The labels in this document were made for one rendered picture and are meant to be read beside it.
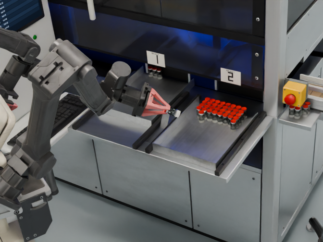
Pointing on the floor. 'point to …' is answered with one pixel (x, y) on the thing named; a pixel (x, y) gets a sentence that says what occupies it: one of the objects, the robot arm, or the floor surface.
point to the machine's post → (276, 10)
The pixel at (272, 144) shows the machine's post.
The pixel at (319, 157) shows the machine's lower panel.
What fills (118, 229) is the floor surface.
